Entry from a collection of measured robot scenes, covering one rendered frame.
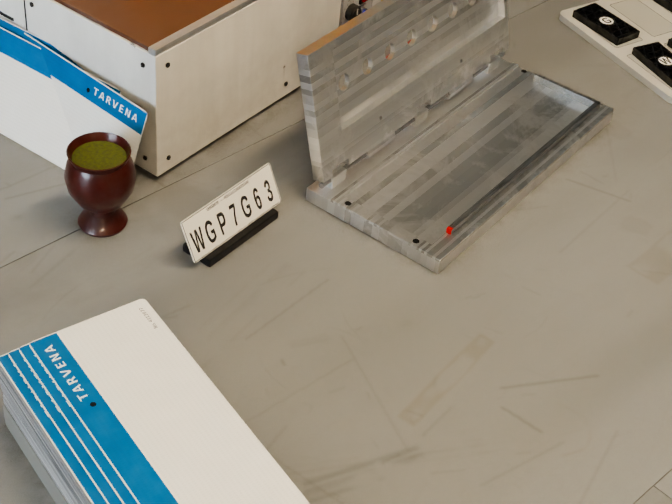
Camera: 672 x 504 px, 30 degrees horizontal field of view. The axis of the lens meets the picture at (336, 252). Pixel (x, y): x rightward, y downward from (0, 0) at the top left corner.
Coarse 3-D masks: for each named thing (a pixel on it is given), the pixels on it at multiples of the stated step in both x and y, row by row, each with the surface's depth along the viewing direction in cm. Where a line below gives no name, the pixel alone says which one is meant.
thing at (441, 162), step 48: (480, 96) 178; (528, 96) 179; (432, 144) 169; (480, 144) 170; (528, 144) 170; (576, 144) 172; (336, 192) 159; (384, 192) 160; (432, 192) 161; (480, 192) 162; (528, 192) 165; (384, 240) 155; (432, 240) 154
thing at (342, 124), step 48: (384, 0) 159; (432, 0) 167; (480, 0) 177; (336, 48) 153; (384, 48) 161; (432, 48) 170; (480, 48) 178; (336, 96) 154; (384, 96) 164; (432, 96) 171; (336, 144) 157; (384, 144) 166
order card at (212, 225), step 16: (256, 176) 154; (272, 176) 157; (224, 192) 151; (240, 192) 153; (256, 192) 155; (272, 192) 157; (208, 208) 149; (224, 208) 151; (240, 208) 153; (256, 208) 155; (192, 224) 147; (208, 224) 149; (224, 224) 151; (240, 224) 153; (192, 240) 148; (208, 240) 149; (224, 240) 151; (192, 256) 148
